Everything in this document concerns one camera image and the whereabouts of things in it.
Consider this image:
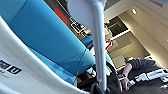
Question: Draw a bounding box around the blue sofa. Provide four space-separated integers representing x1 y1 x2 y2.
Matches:
0 0 118 88

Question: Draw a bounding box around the person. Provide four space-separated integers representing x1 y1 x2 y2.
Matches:
118 57 168 90

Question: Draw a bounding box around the ceiling light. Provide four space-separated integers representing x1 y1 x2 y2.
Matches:
131 8 138 16

